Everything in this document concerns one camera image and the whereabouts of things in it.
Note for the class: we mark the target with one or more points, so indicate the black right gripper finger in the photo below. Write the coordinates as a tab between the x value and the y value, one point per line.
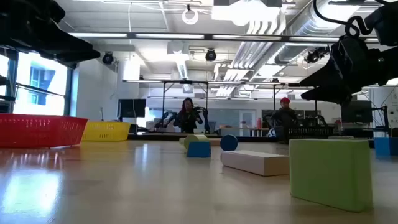
329	77
332	96

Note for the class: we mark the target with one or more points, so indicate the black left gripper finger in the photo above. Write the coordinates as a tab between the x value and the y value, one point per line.
63	59
77	51

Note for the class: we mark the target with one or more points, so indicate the blue wood block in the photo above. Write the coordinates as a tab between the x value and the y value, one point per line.
386	146

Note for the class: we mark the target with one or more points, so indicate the green cube block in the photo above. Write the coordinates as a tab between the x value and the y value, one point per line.
331	174

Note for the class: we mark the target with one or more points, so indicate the blue cylinder block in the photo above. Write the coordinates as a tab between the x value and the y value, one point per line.
229	143

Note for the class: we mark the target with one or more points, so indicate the blue trapezoid block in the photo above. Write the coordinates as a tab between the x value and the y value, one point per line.
199	150

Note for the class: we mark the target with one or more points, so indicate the green half-round block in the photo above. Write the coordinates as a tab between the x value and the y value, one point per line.
194	138

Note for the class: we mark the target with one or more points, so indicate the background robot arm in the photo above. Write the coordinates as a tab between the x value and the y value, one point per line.
163	119
206	119

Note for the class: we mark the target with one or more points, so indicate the black computer monitor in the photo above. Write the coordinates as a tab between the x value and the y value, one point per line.
132	108
357	113

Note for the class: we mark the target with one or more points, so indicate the large window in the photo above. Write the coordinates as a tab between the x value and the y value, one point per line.
40	90

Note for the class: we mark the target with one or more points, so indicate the black plastic basket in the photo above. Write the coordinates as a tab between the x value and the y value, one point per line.
308	133

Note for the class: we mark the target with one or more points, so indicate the person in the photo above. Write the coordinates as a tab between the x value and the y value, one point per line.
188	119
284	116

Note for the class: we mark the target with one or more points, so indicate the red plastic basket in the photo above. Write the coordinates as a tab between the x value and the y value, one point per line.
40	130

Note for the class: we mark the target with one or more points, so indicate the red bottle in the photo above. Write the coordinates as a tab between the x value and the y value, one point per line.
259	123

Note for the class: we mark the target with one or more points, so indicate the yellow plastic basket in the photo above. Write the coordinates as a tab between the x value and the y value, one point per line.
107	131

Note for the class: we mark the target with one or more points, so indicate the white door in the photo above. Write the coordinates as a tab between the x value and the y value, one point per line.
247	123

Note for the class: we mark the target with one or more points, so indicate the long ceiling light bar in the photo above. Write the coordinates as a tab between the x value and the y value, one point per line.
168	36

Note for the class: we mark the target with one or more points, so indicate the white ceiling air unit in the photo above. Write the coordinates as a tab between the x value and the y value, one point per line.
245	14

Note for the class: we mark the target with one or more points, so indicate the long natural wood block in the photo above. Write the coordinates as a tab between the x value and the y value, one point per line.
248	161

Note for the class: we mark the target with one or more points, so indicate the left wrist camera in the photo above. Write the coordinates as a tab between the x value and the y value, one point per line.
37	11

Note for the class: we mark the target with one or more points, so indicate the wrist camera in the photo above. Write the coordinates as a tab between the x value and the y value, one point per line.
37	11
353	48

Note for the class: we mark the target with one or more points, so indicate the black ceiling camera rig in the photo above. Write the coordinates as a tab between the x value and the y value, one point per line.
315	56

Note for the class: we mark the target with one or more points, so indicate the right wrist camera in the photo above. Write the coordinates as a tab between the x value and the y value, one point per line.
353	48

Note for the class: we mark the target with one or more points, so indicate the silver air duct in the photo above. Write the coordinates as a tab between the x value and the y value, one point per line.
314	21

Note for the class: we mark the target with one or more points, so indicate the black aluminium rig frame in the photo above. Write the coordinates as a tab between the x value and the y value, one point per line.
155	137

